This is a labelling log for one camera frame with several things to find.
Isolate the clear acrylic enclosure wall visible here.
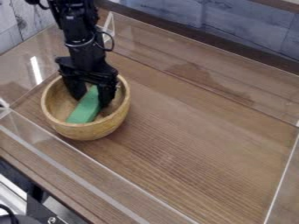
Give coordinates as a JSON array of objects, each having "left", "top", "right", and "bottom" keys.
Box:
[{"left": 0, "top": 16, "right": 299, "bottom": 224}]

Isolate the black cable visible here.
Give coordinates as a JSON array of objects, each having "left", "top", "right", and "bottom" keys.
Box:
[{"left": 0, "top": 202, "right": 19, "bottom": 224}]

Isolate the green rectangular block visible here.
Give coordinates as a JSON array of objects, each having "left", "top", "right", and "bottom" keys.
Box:
[{"left": 66, "top": 86, "right": 101, "bottom": 123}]

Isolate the wooden bowl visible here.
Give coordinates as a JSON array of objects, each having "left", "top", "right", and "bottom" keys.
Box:
[{"left": 42, "top": 75, "right": 131, "bottom": 141}]

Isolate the clear acrylic corner bracket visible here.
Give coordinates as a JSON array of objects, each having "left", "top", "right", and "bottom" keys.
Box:
[{"left": 98, "top": 12, "right": 117, "bottom": 40}]

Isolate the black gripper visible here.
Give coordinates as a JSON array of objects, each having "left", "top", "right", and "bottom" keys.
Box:
[{"left": 55, "top": 38, "right": 118, "bottom": 108}]

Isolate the black metal table bracket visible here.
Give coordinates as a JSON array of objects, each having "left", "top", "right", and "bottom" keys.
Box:
[{"left": 26, "top": 185, "right": 67, "bottom": 224}]

